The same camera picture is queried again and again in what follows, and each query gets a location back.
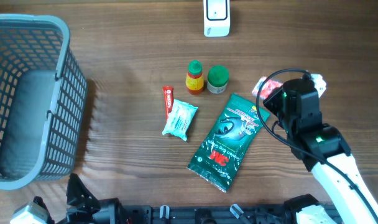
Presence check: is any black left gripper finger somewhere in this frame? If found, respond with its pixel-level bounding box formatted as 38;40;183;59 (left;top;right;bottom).
66;173;101;214
33;196;55;224

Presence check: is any red sauce bottle green cap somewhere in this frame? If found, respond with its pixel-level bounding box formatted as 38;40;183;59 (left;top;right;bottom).
185;60;205;95

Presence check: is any green 3M gloves packet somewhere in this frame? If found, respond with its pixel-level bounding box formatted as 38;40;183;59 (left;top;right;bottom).
187;93;270;192

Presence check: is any white jar green lid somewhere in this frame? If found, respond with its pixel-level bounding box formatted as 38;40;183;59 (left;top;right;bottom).
207;65;229;94

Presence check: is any small red snack packet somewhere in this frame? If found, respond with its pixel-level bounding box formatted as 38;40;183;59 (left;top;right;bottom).
252;77;283;100

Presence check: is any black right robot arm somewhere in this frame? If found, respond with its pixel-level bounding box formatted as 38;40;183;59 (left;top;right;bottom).
263;79;378;223

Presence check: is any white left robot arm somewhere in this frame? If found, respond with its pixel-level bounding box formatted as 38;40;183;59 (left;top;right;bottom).
33;173;131;224

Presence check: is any white barcode scanner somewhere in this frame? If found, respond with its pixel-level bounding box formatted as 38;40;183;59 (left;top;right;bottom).
203;0;231;37

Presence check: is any grey plastic shopping basket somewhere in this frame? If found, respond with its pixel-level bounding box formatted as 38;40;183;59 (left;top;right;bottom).
0;14;88;190

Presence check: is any mint green wipes packet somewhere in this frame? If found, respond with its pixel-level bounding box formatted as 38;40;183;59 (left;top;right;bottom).
162;100;198;141

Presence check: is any red Nescafe stick sachet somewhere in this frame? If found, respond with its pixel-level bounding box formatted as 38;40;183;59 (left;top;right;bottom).
162;86;173;119

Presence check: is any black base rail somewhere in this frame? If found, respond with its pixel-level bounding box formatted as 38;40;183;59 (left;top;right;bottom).
65;203;343;224

